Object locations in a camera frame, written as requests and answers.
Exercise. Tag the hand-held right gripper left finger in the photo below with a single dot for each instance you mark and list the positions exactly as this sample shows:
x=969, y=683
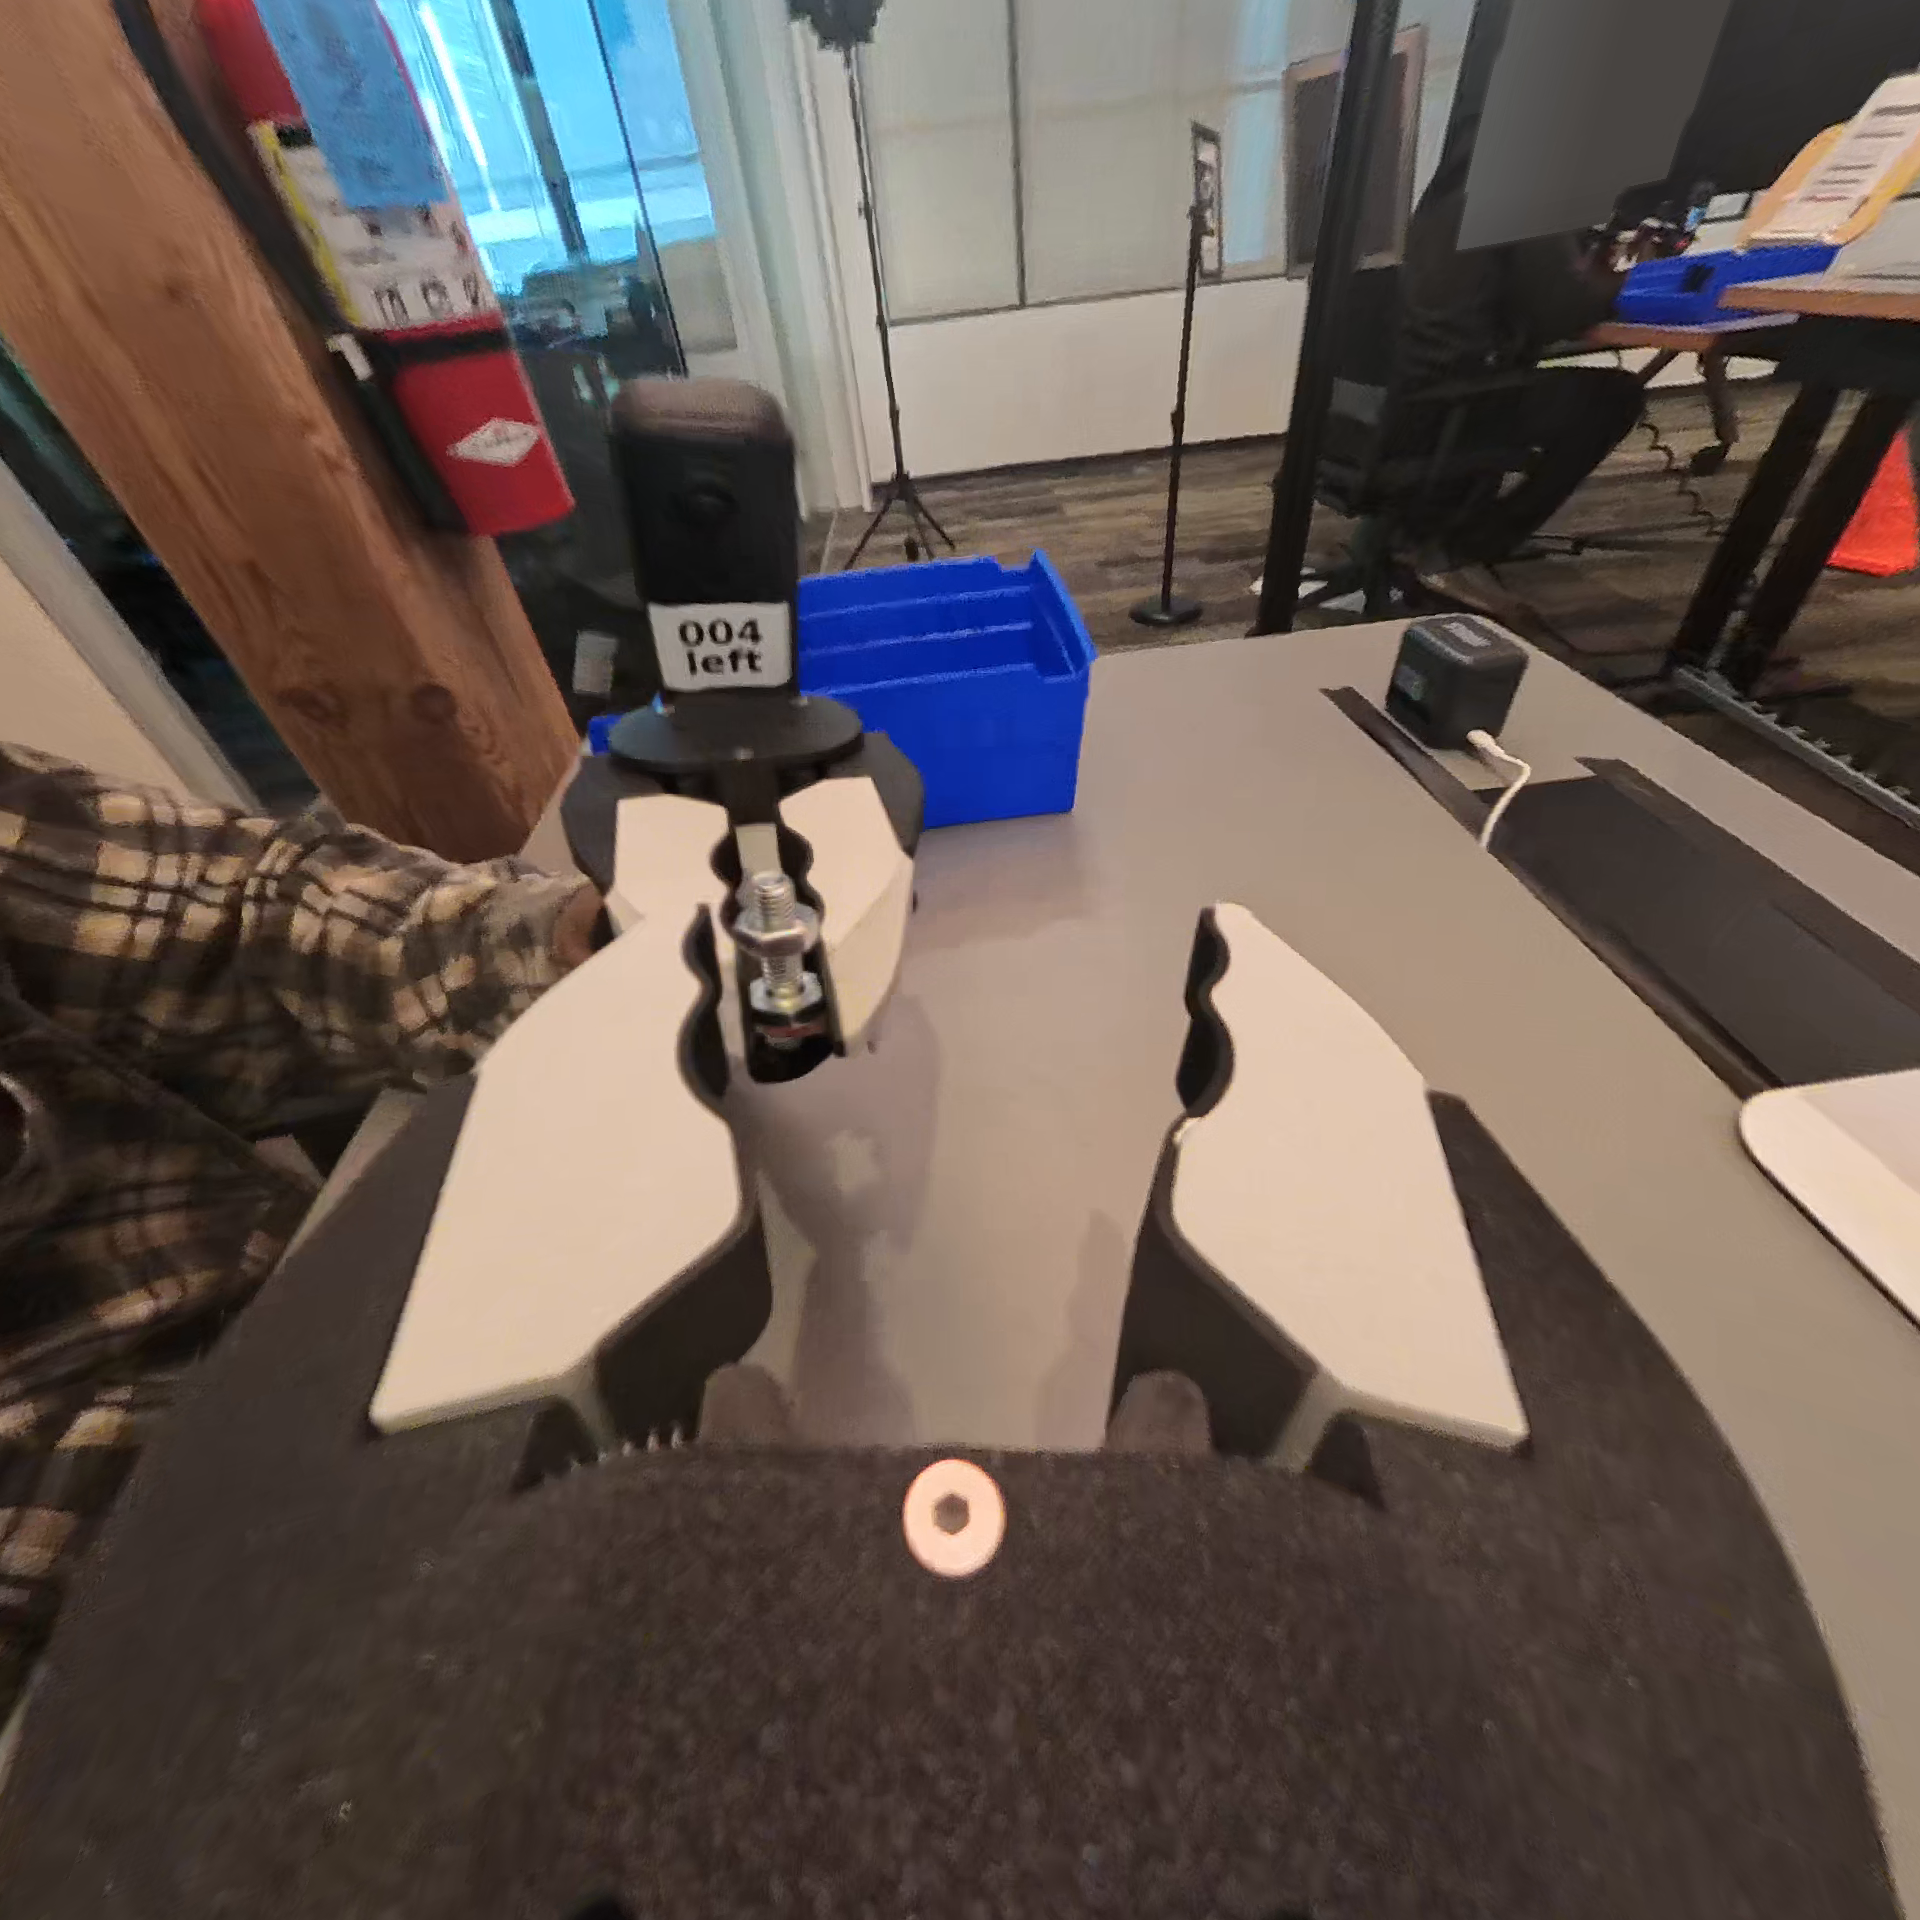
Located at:
x=584, y=1169

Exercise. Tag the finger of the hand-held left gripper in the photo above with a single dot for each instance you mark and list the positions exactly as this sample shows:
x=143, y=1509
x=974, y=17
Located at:
x=866, y=886
x=659, y=864

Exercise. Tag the wooden desk with black legs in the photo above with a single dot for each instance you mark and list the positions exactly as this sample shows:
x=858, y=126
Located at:
x=1830, y=298

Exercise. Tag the black office chair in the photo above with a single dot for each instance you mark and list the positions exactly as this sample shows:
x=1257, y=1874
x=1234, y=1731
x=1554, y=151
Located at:
x=1348, y=452

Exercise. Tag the black frame pole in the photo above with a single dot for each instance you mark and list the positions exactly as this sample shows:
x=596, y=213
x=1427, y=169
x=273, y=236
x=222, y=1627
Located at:
x=1335, y=303

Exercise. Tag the person's left forearm plaid sleeve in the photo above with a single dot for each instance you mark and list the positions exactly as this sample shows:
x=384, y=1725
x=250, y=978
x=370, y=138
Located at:
x=227, y=915

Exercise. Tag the red fire extinguisher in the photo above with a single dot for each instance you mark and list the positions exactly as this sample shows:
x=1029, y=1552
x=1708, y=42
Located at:
x=481, y=435

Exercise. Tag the blue tray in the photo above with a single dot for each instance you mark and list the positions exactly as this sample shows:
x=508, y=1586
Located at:
x=1726, y=285

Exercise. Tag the silver hex nut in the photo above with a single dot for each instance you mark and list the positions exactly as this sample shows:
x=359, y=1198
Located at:
x=779, y=940

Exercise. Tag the blue paper tag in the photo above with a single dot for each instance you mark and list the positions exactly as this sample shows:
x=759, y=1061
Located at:
x=353, y=104

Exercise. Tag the orange cone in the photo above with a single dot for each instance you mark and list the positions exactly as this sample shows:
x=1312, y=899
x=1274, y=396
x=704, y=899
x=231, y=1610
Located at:
x=1887, y=516

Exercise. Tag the black tripod stand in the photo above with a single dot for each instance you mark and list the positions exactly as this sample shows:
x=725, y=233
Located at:
x=821, y=17

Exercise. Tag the black round-base stand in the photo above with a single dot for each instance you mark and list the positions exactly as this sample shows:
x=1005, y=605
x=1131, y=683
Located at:
x=1166, y=612

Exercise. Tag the framed wall picture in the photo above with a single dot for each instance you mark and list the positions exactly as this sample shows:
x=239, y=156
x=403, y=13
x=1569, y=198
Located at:
x=1312, y=151

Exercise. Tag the wooden pillar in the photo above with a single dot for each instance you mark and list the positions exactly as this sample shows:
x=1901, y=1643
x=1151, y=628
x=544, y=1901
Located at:
x=192, y=452

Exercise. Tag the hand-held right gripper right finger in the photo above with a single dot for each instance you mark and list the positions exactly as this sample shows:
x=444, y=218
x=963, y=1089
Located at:
x=1335, y=1198

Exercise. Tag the person's plaid shirt torso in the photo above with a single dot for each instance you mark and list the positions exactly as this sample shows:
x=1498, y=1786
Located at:
x=90, y=1275

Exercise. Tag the paper document stand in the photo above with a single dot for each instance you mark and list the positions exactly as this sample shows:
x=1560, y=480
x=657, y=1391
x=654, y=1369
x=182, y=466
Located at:
x=1860, y=151

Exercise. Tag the black charger box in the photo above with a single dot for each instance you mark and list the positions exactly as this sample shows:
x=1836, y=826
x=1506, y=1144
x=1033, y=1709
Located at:
x=1449, y=673

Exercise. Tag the silver bolt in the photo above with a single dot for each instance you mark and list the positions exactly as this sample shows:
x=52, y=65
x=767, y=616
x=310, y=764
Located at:
x=767, y=896

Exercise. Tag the white instruction tag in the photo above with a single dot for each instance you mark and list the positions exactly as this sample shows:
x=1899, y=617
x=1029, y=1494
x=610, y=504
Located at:
x=390, y=256

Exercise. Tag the blue plastic bin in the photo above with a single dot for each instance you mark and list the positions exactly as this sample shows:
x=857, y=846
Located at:
x=974, y=705

